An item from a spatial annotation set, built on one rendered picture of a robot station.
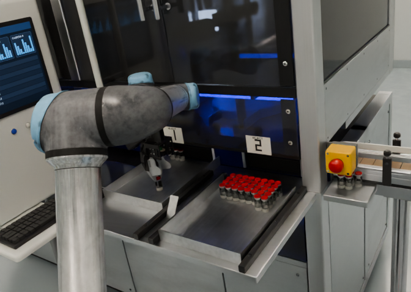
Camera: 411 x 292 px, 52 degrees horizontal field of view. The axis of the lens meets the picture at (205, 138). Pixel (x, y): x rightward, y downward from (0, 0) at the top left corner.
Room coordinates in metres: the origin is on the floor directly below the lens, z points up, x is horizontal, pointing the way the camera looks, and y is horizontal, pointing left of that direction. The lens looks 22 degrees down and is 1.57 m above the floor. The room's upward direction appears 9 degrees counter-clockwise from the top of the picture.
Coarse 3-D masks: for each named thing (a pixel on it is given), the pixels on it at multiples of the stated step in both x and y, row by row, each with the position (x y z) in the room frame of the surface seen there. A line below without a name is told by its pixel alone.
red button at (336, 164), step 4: (332, 160) 1.05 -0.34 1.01; (336, 160) 1.04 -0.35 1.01; (340, 160) 1.04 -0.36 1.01; (328, 164) 1.05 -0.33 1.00; (332, 164) 1.04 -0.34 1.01; (336, 164) 1.03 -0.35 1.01; (340, 164) 1.03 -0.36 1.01; (332, 168) 1.04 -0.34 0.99; (336, 168) 1.03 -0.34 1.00; (340, 168) 1.03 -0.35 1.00; (336, 172) 1.03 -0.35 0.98
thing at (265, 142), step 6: (246, 138) 1.23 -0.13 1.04; (252, 138) 1.22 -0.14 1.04; (258, 138) 1.21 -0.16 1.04; (264, 138) 1.20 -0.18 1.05; (246, 144) 1.23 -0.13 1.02; (252, 144) 1.22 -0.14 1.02; (264, 144) 1.20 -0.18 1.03; (252, 150) 1.22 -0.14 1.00; (264, 150) 1.20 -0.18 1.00; (270, 150) 1.19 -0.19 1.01
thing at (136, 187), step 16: (192, 160) 1.47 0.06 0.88; (128, 176) 1.38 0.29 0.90; (144, 176) 1.40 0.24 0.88; (176, 176) 1.36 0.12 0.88; (192, 176) 1.34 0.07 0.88; (112, 192) 1.26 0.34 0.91; (128, 192) 1.29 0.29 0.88; (144, 192) 1.27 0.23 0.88; (160, 192) 1.26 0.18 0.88; (176, 192) 1.19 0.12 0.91; (160, 208) 1.13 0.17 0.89
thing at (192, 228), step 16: (208, 192) 1.18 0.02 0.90; (192, 208) 1.11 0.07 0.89; (208, 208) 1.11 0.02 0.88; (224, 208) 1.10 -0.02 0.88; (240, 208) 1.08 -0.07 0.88; (272, 208) 1.06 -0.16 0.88; (176, 224) 1.04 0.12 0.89; (192, 224) 1.04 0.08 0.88; (208, 224) 1.03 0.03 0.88; (224, 224) 1.01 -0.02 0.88; (240, 224) 1.00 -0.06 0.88; (256, 224) 0.99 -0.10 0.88; (176, 240) 0.95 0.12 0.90; (192, 240) 0.92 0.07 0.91; (208, 240) 0.95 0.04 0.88; (224, 240) 0.94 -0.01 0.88; (240, 240) 0.93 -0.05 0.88; (256, 240) 0.90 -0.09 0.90; (224, 256) 0.86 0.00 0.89; (240, 256) 0.83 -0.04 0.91
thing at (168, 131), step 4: (164, 128) 1.43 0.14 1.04; (168, 128) 1.42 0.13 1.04; (172, 128) 1.41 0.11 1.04; (176, 128) 1.40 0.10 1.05; (180, 128) 1.39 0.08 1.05; (164, 132) 1.44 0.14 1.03; (168, 132) 1.42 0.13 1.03; (172, 132) 1.41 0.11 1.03; (176, 132) 1.40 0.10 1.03; (180, 132) 1.39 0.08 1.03; (172, 136) 1.41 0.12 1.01; (176, 136) 1.40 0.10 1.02; (180, 136) 1.39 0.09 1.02; (172, 140) 1.42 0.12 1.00; (176, 140) 1.41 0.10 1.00; (180, 140) 1.39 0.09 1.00
